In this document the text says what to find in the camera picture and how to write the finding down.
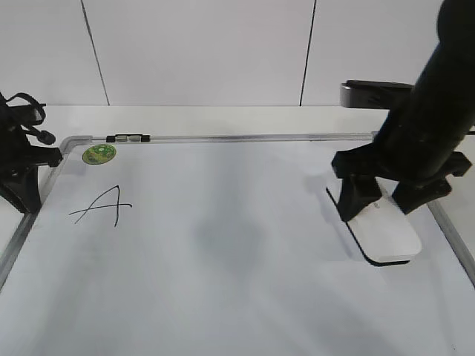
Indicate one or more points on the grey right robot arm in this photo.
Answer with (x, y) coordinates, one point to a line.
(417, 144)

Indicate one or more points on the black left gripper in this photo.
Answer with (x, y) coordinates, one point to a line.
(23, 150)

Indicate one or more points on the green round magnet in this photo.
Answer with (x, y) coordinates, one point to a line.
(99, 154)

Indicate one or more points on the white whiteboard with aluminium frame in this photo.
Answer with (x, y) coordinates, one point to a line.
(221, 247)

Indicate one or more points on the white rectangular board eraser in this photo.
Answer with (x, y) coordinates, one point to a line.
(381, 232)

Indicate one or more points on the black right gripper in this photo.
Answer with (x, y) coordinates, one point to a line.
(358, 168)

